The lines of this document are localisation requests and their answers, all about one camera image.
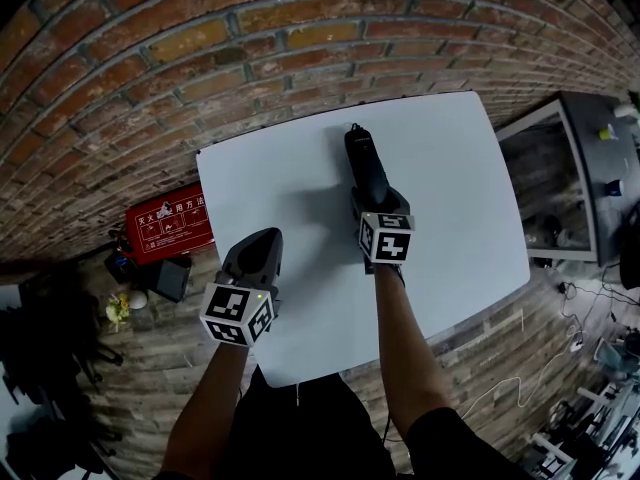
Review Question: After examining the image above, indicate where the person's left forearm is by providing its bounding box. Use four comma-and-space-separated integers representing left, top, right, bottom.
159, 336, 251, 480

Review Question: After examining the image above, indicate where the yellow flower bouquet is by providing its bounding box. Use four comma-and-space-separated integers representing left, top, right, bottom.
104, 292, 132, 332

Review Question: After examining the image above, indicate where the person's black clothing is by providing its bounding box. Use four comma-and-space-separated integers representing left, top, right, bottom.
159, 365, 532, 480

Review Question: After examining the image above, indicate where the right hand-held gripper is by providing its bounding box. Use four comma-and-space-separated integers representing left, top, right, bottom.
349, 186, 416, 275

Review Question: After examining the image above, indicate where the dark table with white legs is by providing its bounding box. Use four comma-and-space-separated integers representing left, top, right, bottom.
494, 90, 640, 268

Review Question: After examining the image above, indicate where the black cable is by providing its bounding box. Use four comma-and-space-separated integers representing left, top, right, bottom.
556, 266, 640, 322

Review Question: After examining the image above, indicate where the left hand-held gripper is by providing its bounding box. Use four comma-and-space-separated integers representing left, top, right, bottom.
199, 226, 284, 348

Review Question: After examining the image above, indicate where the person's right forearm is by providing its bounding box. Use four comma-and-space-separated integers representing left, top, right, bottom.
374, 262, 459, 440

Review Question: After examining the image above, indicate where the white square table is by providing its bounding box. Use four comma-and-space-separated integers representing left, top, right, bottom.
195, 90, 532, 389

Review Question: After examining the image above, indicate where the white cable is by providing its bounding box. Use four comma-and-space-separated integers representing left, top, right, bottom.
458, 312, 587, 420

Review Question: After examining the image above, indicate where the small open box with items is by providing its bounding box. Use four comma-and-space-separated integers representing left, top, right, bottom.
103, 246, 137, 285

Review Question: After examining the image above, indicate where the black square box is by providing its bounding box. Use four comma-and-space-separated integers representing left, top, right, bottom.
153, 257, 193, 304

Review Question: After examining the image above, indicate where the black office chair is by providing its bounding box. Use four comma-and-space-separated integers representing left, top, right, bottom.
0, 267, 126, 480

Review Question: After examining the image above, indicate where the red fire equipment box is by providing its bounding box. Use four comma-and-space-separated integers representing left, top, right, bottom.
124, 183, 216, 268

